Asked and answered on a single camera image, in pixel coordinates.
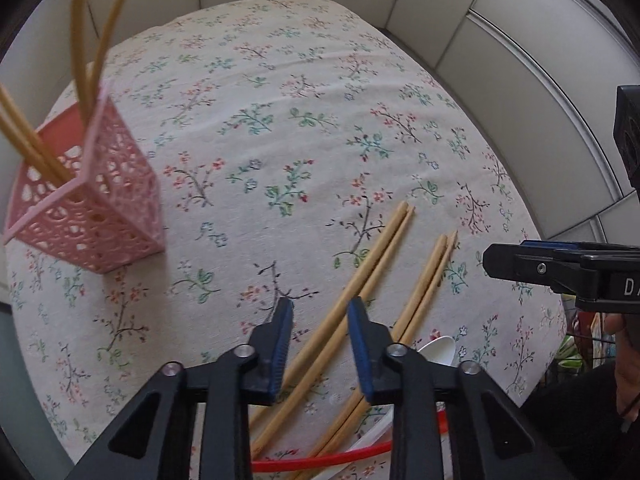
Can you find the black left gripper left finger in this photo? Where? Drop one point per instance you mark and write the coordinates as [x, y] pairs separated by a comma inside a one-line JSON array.
[[152, 436]]

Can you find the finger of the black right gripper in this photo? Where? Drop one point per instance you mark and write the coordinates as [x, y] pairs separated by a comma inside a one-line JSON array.
[[557, 265]]

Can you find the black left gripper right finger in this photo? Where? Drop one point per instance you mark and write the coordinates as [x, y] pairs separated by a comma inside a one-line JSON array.
[[489, 438]]

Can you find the white plastic spoon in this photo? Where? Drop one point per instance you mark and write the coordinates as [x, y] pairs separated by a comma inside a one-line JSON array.
[[440, 351]]

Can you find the white kitchen cabinets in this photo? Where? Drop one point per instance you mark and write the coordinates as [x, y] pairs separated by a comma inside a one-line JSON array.
[[538, 77]]

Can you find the person's right hand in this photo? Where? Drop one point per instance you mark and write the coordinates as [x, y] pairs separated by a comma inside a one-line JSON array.
[[626, 368]]

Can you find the red plastic spoon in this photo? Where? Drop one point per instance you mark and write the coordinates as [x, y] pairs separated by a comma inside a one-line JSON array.
[[318, 462]]

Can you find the pink perforated utensil basket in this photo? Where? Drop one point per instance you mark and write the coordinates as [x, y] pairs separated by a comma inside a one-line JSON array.
[[109, 214]]

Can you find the floral tablecloth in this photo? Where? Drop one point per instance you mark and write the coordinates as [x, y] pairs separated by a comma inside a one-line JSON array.
[[283, 133]]

